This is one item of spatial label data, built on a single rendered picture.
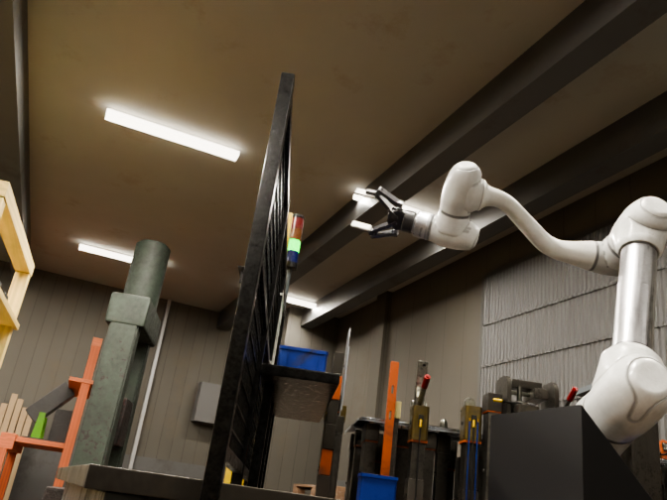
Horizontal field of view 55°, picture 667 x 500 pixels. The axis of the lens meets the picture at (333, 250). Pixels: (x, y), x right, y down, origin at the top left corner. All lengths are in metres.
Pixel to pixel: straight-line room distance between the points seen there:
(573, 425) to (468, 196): 0.77
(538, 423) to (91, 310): 9.98
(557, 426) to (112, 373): 5.34
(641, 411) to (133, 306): 5.59
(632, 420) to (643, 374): 0.12
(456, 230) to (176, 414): 9.44
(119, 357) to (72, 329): 4.64
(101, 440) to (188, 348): 5.09
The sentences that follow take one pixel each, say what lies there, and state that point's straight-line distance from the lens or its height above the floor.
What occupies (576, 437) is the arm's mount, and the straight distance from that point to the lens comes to 1.64.
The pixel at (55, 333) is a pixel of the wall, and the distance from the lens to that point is 11.17.
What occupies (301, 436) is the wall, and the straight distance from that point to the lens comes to 10.31.
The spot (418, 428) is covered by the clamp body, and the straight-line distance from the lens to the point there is 2.28.
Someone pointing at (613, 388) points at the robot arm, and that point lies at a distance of 1.70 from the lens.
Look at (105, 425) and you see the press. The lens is 6.51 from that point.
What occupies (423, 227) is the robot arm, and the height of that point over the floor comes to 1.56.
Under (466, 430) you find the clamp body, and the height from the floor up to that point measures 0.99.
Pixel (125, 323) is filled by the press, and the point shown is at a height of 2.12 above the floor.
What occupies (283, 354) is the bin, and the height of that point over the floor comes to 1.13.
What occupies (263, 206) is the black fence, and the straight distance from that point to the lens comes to 1.29.
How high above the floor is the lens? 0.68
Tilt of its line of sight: 22 degrees up
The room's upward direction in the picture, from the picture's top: 8 degrees clockwise
